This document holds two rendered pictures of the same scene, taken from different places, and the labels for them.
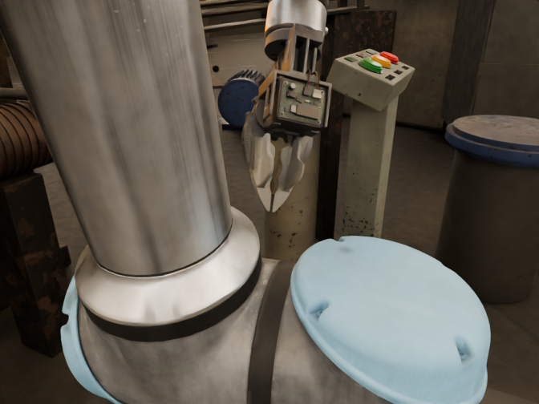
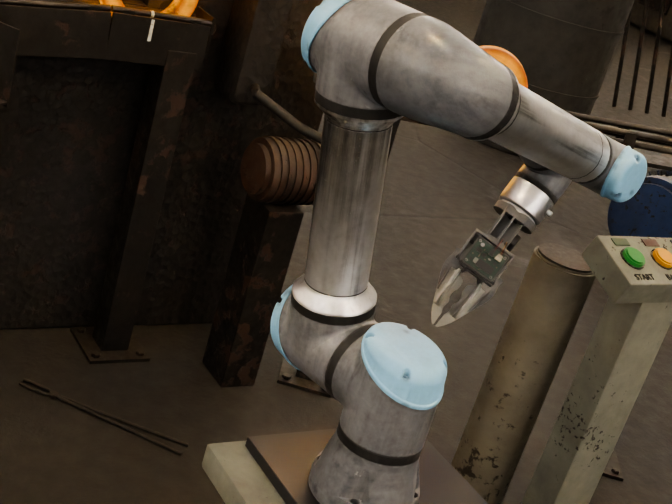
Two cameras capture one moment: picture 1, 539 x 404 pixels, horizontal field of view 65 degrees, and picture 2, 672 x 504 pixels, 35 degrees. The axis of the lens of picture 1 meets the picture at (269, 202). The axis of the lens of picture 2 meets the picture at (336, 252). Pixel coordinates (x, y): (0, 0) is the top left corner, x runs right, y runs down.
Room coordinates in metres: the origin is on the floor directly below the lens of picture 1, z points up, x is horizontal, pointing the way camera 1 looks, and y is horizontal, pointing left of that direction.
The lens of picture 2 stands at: (-0.96, -0.52, 1.16)
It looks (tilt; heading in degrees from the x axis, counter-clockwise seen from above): 22 degrees down; 27
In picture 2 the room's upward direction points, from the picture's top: 17 degrees clockwise
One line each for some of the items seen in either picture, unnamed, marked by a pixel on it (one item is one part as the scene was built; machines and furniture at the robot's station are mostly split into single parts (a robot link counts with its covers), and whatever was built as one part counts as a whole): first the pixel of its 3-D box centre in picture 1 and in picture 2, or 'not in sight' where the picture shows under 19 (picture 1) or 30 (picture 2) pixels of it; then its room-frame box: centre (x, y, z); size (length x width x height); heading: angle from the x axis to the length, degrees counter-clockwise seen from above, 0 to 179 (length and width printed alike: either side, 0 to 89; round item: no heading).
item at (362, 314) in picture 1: (371, 356); (392, 385); (0.21, -0.07, 0.49); 0.13 x 0.12 x 0.14; 75
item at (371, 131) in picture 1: (365, 203); (599, 402); (0.84, -0.21, 0.31); 0.24 x 0.16 x 0.62; 154
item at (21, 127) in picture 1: (41, 231); (275, 262); (0.79, 0.48, 0.27); 0.22 x 0.13 x 0.53; 154
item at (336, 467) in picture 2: not in sight; (371, 461); (0.21, -0.08, 0.37); 0.15 x 0.15 x 0.10
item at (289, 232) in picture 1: (289, 216); (518, 377); (0.87, -0.05, 0.26); 0.12 x 0.12 x 0.52
